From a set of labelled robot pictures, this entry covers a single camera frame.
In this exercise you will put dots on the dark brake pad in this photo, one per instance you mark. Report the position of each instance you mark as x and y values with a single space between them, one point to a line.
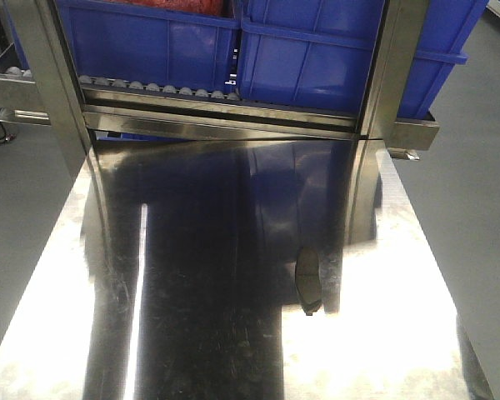
307 281

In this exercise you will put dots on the blue plastic bin right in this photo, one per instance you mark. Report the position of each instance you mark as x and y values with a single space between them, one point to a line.
317 54

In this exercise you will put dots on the stainless steel rack frame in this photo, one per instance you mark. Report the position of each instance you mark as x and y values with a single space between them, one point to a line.
53 95

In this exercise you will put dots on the blue plastic bin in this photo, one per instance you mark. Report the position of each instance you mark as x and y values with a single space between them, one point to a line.
150 45
317 54

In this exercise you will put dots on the blue plastic bin left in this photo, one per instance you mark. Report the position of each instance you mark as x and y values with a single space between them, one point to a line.
150 45

